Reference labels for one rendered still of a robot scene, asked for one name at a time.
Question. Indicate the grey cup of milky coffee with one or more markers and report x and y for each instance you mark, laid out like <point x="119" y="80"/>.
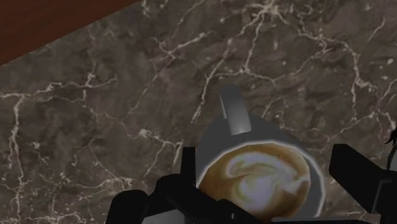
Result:
<point x="217" y="139"/>

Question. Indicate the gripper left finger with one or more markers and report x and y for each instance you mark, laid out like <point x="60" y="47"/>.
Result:
<point x="173" y="194"/>

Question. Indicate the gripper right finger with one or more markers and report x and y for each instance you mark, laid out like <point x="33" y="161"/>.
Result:
<point x="359" y="176"/>

